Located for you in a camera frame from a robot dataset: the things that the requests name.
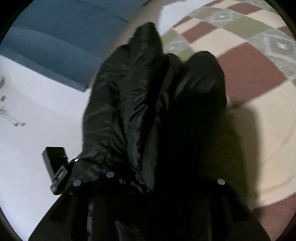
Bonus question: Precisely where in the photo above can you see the blue curtain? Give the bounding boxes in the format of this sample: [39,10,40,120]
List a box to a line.
[1,0,145,91]

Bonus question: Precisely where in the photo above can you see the wall hook rack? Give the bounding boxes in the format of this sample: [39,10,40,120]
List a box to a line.
[0,76,27,128]

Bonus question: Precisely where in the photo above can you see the checkered patchwork bed cover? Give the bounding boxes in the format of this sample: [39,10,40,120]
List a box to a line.
[162,0,296,241]

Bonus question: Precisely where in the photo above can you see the black puffer hooded jacket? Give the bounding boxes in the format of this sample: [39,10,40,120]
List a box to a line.
[71,22,226,240]

